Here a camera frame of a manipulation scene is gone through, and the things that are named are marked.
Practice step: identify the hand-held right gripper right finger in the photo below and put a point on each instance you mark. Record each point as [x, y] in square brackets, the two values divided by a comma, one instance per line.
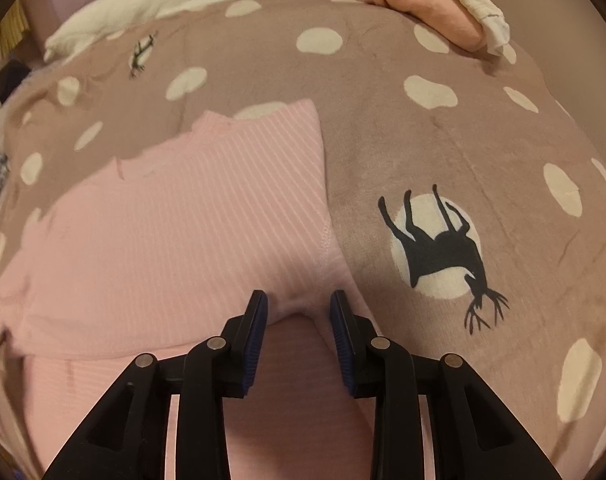
[339, 340]

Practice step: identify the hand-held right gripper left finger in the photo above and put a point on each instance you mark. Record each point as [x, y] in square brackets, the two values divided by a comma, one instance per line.
[257, 340]

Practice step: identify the pink ribbed garment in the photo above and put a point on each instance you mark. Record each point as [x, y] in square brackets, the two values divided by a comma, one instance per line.
[183, 240]

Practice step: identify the brown spotted deer print blanket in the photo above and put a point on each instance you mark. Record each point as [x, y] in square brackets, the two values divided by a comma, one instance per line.
[383, 135]

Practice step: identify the yellow cloth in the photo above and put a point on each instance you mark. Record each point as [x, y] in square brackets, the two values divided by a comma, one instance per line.
[10, 30]

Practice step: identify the folded peach cloth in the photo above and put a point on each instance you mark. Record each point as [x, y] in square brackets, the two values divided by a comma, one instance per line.
[433, 5]

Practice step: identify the white goose plush toy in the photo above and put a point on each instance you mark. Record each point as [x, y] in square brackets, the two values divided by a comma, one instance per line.
[133, 5]

